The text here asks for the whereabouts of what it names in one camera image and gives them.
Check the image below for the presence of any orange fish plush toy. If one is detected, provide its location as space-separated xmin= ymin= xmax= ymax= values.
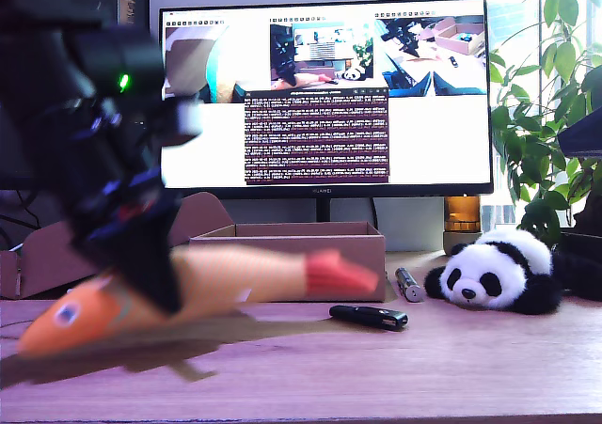
xmin=16 ymin=248 xmax=381 ymax=358

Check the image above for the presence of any brown cardboard box with lid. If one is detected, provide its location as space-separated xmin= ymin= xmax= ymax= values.
xmin=0 ymin=191 xmax=388 ymax=303

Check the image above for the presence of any green leafy houseplant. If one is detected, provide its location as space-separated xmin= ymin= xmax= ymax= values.
xmin=488 ymin=0 xmax=602 ymax=247

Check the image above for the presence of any amber glass jar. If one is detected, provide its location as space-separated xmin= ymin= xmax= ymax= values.
xmin=442 ymin=196 xmax=483 ymax=257

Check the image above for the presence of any bright Huawei computer monitor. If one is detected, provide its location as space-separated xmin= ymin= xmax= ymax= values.
xmin=157 ymin=0 xmax=495 ymax=199

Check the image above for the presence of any black white panda plush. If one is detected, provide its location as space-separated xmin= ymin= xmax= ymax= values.
xmin=423 ymin=228 xmax=564 ymax=316

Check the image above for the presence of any silver metal cylinder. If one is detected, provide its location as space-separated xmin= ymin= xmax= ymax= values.
xmin=393 ymin=267 xmax=425 ymax=304

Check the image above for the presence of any dark computer monitor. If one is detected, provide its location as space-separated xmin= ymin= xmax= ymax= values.
xmin=0 ymin=0 xmax=154 ymax=193

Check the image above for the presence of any thin black desk cable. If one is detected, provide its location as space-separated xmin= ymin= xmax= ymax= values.
xmin=0 ymin=191 xmax=41 ymax=251

